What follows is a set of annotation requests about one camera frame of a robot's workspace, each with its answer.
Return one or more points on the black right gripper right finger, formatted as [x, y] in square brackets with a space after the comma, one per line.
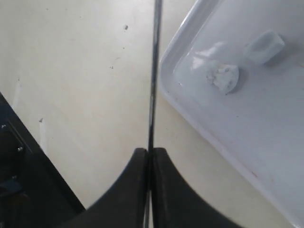
[175, 204]

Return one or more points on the white rectangular plastic tray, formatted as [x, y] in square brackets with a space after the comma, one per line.
[259, 126]

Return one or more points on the thin metal skewer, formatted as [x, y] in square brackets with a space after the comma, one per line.
[153, 94]

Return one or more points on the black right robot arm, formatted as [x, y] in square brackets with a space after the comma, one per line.
[53, 202]

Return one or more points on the white foam piece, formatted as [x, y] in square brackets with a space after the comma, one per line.
[224, 76]
[264, 47]

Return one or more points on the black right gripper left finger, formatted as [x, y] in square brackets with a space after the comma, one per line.
[123, 205]

